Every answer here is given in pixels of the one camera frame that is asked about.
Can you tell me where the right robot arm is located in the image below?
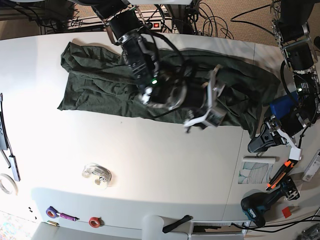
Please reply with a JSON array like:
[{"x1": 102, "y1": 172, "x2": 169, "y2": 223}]
[{"x1": 91, "y1": 0, "x2": 226, "y2": 131}]

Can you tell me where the purple marker pen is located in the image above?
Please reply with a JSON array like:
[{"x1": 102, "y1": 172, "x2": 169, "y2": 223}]
[{"x1": 58, "y1": 213, "x2": 79, "y2": 222}]

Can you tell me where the red tape roll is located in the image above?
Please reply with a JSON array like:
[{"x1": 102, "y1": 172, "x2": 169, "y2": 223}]
[{"x1": 88, "y1": 217, "x2": 101, "y2": 228}]

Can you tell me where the purple tape roll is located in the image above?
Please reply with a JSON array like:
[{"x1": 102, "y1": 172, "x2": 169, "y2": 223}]
[{"x1": 46, "y1": 206, "x2": 59, "y2": 219}]

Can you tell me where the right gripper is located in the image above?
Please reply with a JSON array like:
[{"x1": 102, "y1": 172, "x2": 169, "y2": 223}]
[{"x1": 183, "y1": 64, "x2": 226, "y2": 133}]

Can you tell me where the dark remote control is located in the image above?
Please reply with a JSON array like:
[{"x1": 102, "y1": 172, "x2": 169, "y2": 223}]
[{"x1": 0, "y1": 112, "x2": 8, "y2": 151}]

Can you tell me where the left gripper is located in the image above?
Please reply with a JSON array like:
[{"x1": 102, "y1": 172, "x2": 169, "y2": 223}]
[{"x1": 247, "y1": 108, "x2": 313, "y2": 161}]

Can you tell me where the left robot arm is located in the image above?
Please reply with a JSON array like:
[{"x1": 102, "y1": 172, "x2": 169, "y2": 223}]
[{"x1": 247, "y1": 0, "x2": 320, "y2": 161}]

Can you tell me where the gold green small cylinder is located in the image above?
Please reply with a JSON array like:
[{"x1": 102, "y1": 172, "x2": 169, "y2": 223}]
[{"x1": 46, "y1": 220, "x2": 60, "y2": 227}]

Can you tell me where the black power strip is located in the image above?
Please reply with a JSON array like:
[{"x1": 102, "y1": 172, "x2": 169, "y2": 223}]
[{"x1": 146, "y1": 21, "x2": 162, "y2": 32}]

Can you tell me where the blue box with black knob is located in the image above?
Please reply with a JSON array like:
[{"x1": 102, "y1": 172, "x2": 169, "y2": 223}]
[{"x1": 269, "y1": 95, "x2": 296, "y2": 120}]

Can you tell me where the dark green t-shirt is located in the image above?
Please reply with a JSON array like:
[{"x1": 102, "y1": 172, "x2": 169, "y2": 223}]
[{"x1": 58, "y1": 42, "x2": 280, "y2": 137}]

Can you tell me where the orange black utility knife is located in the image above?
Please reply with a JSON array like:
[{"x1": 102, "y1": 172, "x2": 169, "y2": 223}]
[{"x1": 265, "y1": 159, "x2": 298, "y2": 191}]

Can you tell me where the white rectangular device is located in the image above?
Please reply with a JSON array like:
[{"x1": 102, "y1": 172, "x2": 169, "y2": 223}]
[{"x1": 302, "y1": 151, "x2": 320, "y2": 182}]

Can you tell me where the paper instruction booklet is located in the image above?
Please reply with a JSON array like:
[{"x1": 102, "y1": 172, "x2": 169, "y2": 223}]
[{"x1": 237, "y1": 156, "x2": 276, "y2": 185}]

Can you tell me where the grey usb hub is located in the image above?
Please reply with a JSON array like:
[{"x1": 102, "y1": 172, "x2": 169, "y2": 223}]
[{"x1": 9, "y1": 154, "x2": 21, "y2": 182}]

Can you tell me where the red square card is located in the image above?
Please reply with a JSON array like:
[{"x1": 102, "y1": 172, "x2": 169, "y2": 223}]
[{"x1": 282, "y1": 207, "x2": 292, "y2": 219}]

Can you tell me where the white tape roll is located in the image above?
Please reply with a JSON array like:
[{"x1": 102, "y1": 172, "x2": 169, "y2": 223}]
[{"x1": 0, "y1": 173, "x2": 19, "y2": 195}]

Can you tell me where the black cordless drill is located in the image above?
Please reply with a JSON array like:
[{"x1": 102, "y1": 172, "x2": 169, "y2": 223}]
[{"x1": 240, "y1": 176, "x2": 300, "y2": 228}]

